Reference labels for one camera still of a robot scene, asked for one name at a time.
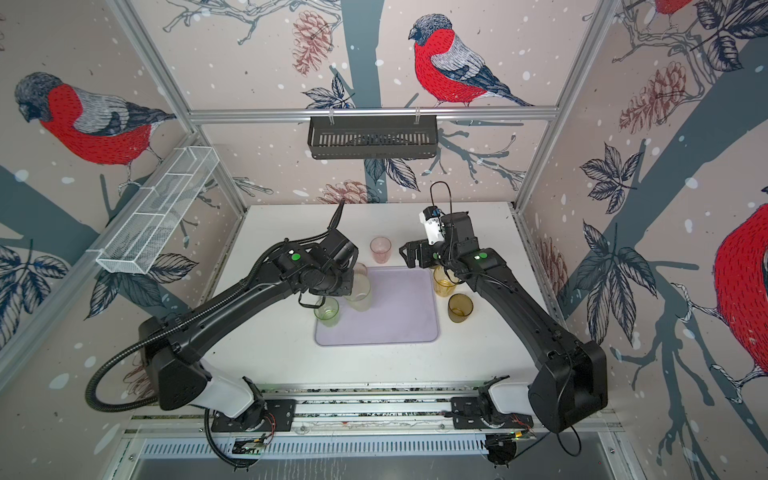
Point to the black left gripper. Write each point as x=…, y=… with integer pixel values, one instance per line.
x=347, y=289

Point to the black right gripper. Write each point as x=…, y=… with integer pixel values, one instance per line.
x=415, y=247

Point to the pink glass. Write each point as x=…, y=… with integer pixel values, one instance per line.
x=381, y=249

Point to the bright green faceted glass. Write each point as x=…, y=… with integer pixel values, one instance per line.
x=327, y=312

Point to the tall pale green dimpled glass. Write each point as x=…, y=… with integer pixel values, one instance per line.
x=360, y=298

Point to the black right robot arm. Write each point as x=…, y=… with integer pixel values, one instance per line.
x=571, y=383

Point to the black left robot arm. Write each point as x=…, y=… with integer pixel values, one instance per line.
x=174, y=349

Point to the lilac plastic tray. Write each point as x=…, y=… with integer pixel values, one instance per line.
x=402, y=311

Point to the yellow amber glass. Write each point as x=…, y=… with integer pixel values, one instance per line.
x=444, y=282

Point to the dark olive glass near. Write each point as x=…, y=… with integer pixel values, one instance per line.
x=460, y=308

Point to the aluminium back crossbar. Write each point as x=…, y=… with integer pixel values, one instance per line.
x=491, y=113

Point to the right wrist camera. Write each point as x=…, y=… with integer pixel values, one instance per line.
x=430, y=218

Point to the black hanging wire basket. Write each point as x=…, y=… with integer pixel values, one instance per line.
x=373, y=137

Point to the aluminium front rail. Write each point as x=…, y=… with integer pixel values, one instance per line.
x=349, y=411

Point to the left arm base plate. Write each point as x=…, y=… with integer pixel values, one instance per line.
x=269, y=416

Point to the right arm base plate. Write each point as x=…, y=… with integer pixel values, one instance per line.
x=492, y=413

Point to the white wire mesh shelf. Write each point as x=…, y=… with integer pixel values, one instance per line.
x=140, y=239

